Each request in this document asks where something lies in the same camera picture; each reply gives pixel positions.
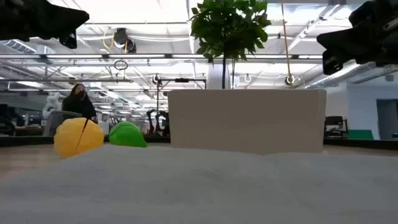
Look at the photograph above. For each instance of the yellow toy produce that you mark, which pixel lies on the yellow toy produce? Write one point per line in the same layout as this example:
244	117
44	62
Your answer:
68	140

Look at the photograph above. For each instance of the green board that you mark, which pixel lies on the green board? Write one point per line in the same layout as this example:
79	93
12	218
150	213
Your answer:
360	134

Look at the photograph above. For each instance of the grey mesh office chair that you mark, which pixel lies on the grey mesh office chair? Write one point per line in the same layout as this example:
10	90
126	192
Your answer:
51	124

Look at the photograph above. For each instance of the white plastic storage bin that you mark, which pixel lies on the white plastic storage bin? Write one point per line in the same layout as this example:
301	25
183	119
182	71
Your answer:
245	121

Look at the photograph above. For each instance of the green toy produce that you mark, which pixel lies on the green toy produce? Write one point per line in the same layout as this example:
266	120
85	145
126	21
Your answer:
126	135

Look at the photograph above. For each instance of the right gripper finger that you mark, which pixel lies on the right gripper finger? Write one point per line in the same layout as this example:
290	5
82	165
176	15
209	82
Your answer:
339	35
335	46

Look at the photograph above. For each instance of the grey door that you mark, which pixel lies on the grey door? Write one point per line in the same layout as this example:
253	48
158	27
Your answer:
387	119

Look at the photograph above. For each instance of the green potted plant black pot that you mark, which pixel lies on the green potted plant black pot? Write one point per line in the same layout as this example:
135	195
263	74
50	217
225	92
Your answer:
230	28

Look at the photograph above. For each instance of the black rolling cart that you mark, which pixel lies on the black rolling cart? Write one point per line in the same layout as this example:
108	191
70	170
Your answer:
334	123

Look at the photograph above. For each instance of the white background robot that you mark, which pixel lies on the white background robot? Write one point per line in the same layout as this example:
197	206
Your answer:
52	101

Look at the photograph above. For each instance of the black aluminium table frame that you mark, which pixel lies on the black aluminium table frame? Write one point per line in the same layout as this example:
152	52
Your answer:
25	141

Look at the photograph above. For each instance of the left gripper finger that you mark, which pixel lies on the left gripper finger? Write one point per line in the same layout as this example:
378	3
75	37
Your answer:
76	24
66	12

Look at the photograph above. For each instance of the person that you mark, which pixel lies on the person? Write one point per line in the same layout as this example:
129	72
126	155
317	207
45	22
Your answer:
79	105

